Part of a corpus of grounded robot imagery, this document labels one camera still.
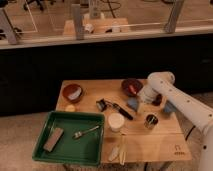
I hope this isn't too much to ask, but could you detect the dark red bowl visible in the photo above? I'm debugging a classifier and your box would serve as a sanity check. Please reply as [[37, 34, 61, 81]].
[[121, 78, 143, 97]]

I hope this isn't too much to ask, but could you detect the distant wooden table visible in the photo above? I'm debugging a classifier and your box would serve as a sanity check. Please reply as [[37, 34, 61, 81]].
[[63, 18, 131, 36]]

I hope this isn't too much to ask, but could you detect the bunch of dark grapes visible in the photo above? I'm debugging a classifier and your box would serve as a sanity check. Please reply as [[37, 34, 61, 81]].
[[152, 94, 162, 106]]

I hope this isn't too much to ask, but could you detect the black handled peeler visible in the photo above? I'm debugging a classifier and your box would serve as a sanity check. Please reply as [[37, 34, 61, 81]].
[[96, 99, 133, 120]]

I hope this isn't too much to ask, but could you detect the wooden table board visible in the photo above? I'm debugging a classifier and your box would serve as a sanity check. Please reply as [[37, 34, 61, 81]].
[[56, 79, 191, 163]]

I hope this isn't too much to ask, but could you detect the small dark metal cup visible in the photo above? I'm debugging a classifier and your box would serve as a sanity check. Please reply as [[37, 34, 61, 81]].
[[144, 114, 158, 129]]

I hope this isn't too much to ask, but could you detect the green plastic tray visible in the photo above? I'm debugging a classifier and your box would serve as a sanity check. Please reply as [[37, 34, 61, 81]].
[[32, 111, 105, 167]]

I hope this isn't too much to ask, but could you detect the small yellow round object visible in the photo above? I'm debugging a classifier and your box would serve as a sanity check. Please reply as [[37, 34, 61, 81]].
[[65, 105, 76, 112]]

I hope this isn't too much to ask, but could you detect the black cable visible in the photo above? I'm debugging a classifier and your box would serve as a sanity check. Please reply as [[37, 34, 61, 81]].
[[185, 124, 197, 141]]

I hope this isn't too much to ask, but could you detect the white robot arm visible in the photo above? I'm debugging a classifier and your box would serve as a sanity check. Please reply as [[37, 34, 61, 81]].
[[138, 71, 213, 171]]

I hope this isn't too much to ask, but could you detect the light wooden spoon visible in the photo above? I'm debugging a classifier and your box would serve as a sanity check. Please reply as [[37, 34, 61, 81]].
[[108, 146, 119, 162]]

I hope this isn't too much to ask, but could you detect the brown rectangular block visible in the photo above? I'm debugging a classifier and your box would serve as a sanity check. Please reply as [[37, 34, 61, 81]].
[[43, 128, 64, 152]]

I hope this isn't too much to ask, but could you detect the brown bowl with white content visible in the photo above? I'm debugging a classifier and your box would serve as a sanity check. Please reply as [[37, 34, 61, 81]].
[[62, 84, 83, 103]]

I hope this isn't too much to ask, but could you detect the white cup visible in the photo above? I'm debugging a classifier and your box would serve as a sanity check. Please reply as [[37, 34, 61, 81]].
[[108, 113, 125, 132]]

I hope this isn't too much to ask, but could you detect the blue sponge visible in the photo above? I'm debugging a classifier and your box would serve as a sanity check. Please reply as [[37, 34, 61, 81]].
[[127, 97, 139, 111]]

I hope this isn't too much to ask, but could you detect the metal fork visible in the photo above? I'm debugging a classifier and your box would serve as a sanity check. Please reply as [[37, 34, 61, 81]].
[[73, 125, 100, 139]]

